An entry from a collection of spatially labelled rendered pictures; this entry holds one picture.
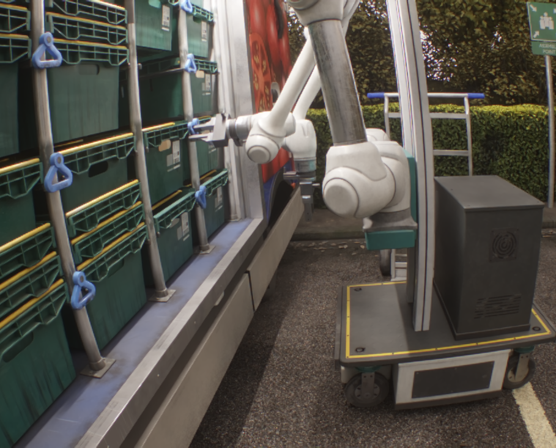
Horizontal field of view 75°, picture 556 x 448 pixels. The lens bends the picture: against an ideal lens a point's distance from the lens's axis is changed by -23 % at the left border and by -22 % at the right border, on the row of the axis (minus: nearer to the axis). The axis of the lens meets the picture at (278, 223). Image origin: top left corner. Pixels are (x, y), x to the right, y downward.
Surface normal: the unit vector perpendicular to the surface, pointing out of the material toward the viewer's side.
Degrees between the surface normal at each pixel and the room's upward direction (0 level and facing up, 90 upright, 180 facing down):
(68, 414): 0
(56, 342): 97
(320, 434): 0
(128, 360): 0
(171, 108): 95
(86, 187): 94
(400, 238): 90
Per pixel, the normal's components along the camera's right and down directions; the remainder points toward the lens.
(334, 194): -0.58, 0.38
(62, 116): 0.98, -0.03
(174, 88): -0.17, 0.36
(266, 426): -0.10, -0.96
